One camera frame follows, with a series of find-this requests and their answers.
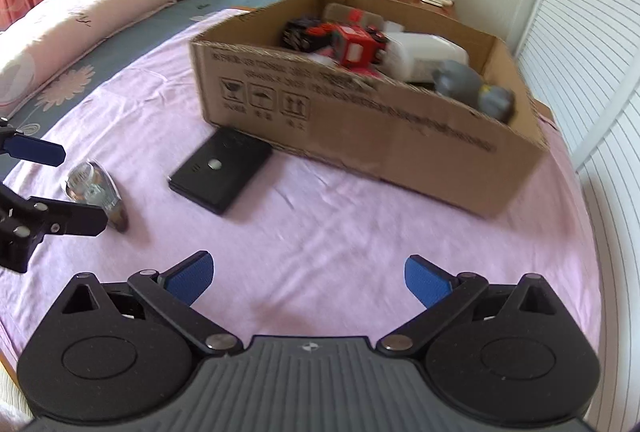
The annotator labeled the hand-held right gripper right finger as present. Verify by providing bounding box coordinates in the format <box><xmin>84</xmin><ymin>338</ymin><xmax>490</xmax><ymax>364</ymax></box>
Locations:
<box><xmin>377</xmin><ymin>255</ymin><xmax>571</xmax><ymax>358</ymax></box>

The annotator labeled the white rectangular box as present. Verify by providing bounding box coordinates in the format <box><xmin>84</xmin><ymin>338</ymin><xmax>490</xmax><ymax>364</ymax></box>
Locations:
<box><xmin>385</xmin><ymin>31</ymin><xmax>471</xmax><ymax>83</ymax></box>

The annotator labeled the white louvered door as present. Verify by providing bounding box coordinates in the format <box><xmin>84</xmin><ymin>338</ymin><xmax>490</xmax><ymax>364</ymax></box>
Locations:
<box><xmin>515</xmin><ymin>0</ymin><xmax>640</xmax><ymax>432</ymax></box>

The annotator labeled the clear bottle with red label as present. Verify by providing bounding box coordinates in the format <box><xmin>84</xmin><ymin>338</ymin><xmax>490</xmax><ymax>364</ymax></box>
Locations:
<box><xmin>324</xmin><ymin>2</ymin><xmax>386</xmax><ymax>33</ymax></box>

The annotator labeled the red toy truck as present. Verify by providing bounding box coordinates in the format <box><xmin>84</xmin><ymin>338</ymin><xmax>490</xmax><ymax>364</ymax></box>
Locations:
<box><xmin>307</xmin><ymin>10</ymin><xmax>391</xmax><ymax>70</ymax></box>

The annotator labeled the grey plush toy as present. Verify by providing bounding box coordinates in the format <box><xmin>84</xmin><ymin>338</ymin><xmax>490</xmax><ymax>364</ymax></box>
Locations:
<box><xmin>431</xmin><ymin>60</ymin><xmax>517</xmax><ymax>123</ymax></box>

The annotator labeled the dark blue toy truck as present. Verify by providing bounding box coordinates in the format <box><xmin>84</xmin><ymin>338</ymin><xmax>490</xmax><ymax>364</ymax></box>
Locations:
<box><xmin>284</xmin><ymin>17</ymin><xmax>333</xmax><ymax>53</ymax></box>

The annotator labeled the clear blister pack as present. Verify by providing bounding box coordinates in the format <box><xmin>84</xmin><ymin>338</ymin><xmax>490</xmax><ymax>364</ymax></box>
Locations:
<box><xmin>61</xmin><ymin>159</ymin><xmax>130</xmax><ymax>233</ymax></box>

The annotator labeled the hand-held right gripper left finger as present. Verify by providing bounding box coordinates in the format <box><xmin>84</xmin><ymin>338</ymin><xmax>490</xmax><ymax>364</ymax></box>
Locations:
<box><xmin>47</xmin><ymin>251</ymin><xmax>246</xmax><ymax>359</ymax></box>

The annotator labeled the wooden bed rail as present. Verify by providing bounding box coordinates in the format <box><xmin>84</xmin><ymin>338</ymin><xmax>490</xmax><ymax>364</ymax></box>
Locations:
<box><xmin>532</xmin><ymin>97</ymin><xmax>558</xmax><ymax>128</ymax></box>

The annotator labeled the pink blanket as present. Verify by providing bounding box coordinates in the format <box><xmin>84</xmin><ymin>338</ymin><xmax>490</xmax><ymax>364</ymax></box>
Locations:
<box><xmin>0</xmin><ymin>7</ymin><xmax>603</xmax><ymax>413</ymax></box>

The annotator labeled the black flat device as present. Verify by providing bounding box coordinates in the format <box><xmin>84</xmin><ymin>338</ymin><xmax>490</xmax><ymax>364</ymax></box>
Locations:
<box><xmin>167</xmin><ymin>127</ymin><xmax>273</xmax><ymax>215</ymax></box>

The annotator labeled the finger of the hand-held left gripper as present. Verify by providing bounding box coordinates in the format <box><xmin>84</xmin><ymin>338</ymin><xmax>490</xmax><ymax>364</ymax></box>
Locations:
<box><xmin>0</xmin><ymin>185</ymin><xmax>109</xmax><ymax>244</ymax></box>
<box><xmin>0</xmin><ymin>115</ymin><xmax>67</xmax><ymax>166</ymax></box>

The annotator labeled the brown cardboard box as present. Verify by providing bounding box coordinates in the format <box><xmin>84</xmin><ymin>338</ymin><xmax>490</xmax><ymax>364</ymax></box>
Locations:
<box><xmin>189</xmin><ymin>0</ymin><xmax>548</xmax><ymax>219</ymax></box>

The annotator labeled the blue floral bedsheet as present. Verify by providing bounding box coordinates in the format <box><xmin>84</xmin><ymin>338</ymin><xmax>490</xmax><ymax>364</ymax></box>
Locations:
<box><xmin>0</xmin><ymin>0</ymin><xmax>313</xmax><ymax>138</ymax></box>

